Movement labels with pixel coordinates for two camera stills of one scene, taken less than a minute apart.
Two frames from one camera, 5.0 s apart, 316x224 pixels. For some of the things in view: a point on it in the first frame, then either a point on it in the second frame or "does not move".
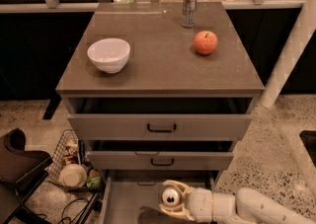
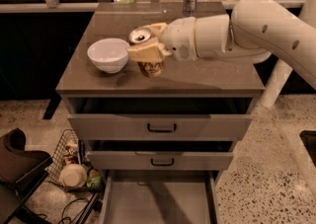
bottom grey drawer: (132, 196) does not move
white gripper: (200, 203) -> (180, 37)
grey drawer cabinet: (159, 92) does not move
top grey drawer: (160, 118) does not move
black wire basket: (71, 168) does not move
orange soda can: (171, 195) -> (147, 68)
